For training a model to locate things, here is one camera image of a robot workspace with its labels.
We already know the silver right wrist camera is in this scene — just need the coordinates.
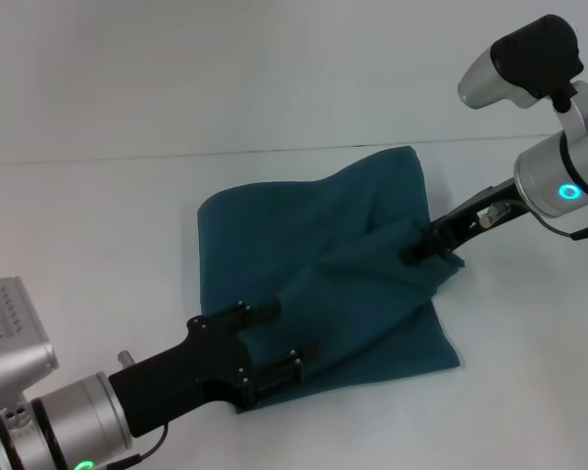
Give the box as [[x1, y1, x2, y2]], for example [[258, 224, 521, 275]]
[[458, 14, 585, 112]]

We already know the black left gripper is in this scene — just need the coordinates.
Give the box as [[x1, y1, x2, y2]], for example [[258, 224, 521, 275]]
[[107, 301, 319, 438]]

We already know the teal t-shirt with FREE print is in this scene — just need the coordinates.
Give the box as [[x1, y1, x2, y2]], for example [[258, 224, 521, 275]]
[[196, 145, 466, 416]]

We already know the left arm cable with plug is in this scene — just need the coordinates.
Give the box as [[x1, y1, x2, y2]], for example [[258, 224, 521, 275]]
[[105, 350, 172, 467]]

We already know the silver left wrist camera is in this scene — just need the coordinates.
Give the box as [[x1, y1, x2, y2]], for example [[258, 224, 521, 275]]
[[0, 277, 60, 411]]

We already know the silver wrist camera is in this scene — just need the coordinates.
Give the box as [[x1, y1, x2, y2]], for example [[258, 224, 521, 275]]
[[0, 277, 60, 411], [458, 14, 585, 112]]

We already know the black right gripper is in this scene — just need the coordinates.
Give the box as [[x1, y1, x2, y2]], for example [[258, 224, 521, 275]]
[[402, 178, 531, 266]]

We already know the arm cable with plug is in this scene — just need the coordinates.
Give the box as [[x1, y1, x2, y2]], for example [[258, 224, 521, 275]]
[[105, 350, 172, 467], [478, 199, 588, 241]]

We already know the right arm cable with plug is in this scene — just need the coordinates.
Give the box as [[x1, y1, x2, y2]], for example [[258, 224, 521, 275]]
[[478, 199, 588, 241]]

